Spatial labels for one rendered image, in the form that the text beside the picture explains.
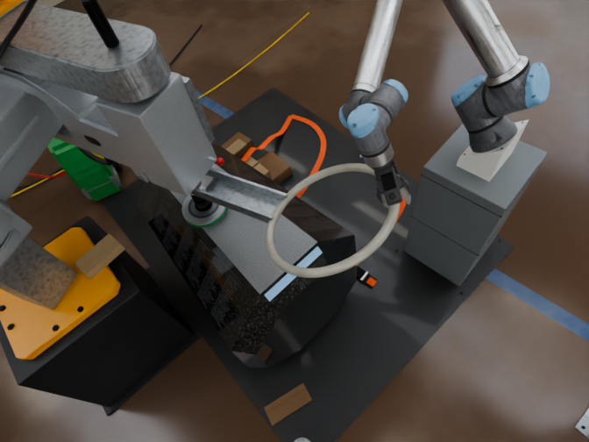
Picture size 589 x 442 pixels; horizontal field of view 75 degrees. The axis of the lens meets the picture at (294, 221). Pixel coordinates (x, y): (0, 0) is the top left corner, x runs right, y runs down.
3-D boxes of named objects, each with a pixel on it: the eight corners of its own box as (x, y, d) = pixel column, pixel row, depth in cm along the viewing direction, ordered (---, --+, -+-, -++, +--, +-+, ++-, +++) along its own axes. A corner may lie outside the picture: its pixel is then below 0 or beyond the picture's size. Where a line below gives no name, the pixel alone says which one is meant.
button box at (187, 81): (195, 138, 153) (166, 78, 129) (199, 133, 154) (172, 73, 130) (211, 143, 150) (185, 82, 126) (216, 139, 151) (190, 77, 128)
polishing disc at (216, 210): (236, 203, 178) (235, 202, 177) (200, 233, 172) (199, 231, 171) (209, 181, 188) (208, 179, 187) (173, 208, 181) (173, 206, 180)
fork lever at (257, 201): (136, 181, 168) (130, 174, 164) (162, 150, 176) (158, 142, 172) (269, 232, 143) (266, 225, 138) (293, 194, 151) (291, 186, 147)
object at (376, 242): (244, 264, 137) (240, 260, 135) (306, 166, 158) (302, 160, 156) (365, 295, 106) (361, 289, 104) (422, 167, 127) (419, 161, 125)
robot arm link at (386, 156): (392, 150, 108) (359, 162, 111) (397, 162, 111) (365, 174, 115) (387, 132, 114) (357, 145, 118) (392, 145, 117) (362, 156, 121)
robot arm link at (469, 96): (476, 114, 172) (457, 81, 167) (514, 103, 157) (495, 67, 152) (459, 134, 166) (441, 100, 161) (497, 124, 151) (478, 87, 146)
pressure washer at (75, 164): (81, 178, 323) (3, 95, 251) (121, 160, 329) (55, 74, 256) (88, 208, 305) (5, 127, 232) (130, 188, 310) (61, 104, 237)
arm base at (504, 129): (485, 130, 177) (475, 112, 174) (525, 121, 160) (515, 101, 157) (464, 155, 171) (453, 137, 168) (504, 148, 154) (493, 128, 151)
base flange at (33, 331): (24, 366, 163) (17, 363, 158) (-9, 288, 186) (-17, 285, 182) (124, 289, 176) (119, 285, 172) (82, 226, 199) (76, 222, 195)
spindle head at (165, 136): (125, 175, 165) (59, 91, 128) (157, 140, 174) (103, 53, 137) (190, 203, 153) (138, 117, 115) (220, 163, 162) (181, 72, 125)
